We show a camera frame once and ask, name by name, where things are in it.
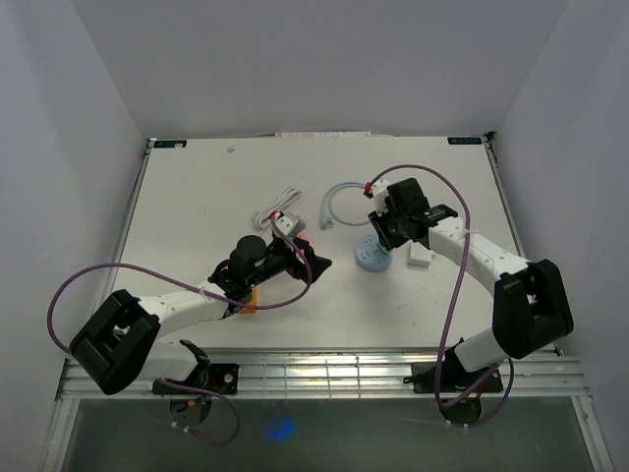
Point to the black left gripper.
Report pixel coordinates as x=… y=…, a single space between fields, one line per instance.
x=296 y=267

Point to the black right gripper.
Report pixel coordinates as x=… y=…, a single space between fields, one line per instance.
x=378 y=222

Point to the pink square plug adapter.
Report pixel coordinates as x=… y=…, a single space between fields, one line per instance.
x=303 y=237

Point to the blue round power socket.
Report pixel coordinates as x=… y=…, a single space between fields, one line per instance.
x=371 y=256

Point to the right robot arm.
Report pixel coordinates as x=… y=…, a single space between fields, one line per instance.
x=530 y=308

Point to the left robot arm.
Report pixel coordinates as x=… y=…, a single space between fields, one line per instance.
x=123 y=340

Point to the white cube charger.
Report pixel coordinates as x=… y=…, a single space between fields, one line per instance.
x=419 y=256

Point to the orange power strip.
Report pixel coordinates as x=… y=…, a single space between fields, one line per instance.
x=251 y=302

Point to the dark table corner label right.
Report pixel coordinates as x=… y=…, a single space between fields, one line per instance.
x=465 y=141

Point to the dark table corner label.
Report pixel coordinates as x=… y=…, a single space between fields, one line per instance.
x=170 y=144
x=465 y=141

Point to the papers at table back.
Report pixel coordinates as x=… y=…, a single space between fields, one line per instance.
x=322 y=134

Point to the dark table corner label left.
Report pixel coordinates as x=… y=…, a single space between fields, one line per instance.
x=170 y=144

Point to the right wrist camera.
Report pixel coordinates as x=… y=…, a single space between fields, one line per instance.
x=378 y=192

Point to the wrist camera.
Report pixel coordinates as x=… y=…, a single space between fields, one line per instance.
x=288 y=224
x=378 y=192

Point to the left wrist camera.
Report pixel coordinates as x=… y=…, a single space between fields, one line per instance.
x=288 y=224

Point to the aluminium front rail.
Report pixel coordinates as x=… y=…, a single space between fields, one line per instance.
x=380 y=375

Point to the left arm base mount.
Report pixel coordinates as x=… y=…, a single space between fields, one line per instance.
x=221 y=378

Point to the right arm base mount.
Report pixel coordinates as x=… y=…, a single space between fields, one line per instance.
x=423 y=374

